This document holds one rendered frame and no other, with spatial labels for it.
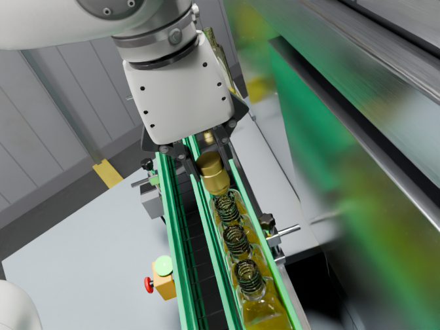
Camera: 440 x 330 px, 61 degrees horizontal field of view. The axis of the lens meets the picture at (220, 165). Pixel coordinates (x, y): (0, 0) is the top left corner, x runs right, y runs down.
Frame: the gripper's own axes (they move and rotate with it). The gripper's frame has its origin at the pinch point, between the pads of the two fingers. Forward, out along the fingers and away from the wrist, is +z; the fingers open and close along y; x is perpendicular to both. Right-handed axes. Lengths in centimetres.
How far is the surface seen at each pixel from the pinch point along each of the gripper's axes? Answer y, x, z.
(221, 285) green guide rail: 5.7, 0.7, 26.1
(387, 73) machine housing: -12.4, 19.4, -16.3
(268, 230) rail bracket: -5.2, -4.8, 23.8
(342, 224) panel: -11.8, 12.1, 6.4
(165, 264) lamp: 18.0, -17.0, 37.3
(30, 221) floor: 144, -183, 140
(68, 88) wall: 80, -227, 73
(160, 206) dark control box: 19, -42, 43
